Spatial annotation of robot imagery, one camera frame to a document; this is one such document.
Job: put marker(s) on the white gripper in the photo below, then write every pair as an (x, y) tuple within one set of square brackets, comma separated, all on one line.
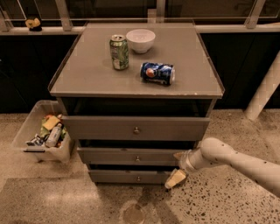
[(185, 162)]

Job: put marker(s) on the grey drawer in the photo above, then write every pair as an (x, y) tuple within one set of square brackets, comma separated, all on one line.
[(127, 156), (136, 128), (129, 177)]

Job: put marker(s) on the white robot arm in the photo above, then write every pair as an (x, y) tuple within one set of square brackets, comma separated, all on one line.
[(213, 152)]

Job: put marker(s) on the grey drawer cabinet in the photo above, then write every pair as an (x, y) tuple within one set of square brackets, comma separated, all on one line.
[(88, 85)]

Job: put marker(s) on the grey bottom drawer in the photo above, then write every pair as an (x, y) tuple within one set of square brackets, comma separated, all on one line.
[(129, 177)]

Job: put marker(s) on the grey top drawer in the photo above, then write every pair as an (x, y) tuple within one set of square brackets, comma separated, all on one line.
[(136, 128)]

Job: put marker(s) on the round floor drain cover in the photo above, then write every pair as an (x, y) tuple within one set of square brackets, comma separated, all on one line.
[(133, 214)]

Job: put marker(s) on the blue pepsi can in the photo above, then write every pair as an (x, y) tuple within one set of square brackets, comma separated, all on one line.
[(158, 73)]

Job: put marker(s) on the white diagonal pole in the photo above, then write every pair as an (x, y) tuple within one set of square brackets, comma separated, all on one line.
[(266, 89)]

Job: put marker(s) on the clear plastic bottle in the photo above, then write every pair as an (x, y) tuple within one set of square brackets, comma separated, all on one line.
[(54, 136)]

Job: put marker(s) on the white bowl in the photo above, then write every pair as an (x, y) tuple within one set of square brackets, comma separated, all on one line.
[(141, 40)]

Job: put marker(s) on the green soda can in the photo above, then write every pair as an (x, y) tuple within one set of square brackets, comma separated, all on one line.
[(119, 52)]

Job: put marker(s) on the yellow sponge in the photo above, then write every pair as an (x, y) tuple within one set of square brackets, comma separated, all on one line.
[(51, 122)]

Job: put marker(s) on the clear plastic bin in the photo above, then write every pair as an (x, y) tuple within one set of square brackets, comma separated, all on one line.
[(32, 127)]

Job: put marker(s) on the yellow black object on ledge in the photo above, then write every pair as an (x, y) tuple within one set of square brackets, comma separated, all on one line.
[(33, 24)]

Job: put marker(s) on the glass railing with posts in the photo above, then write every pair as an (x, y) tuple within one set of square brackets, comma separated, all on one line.
[(207, 16)]

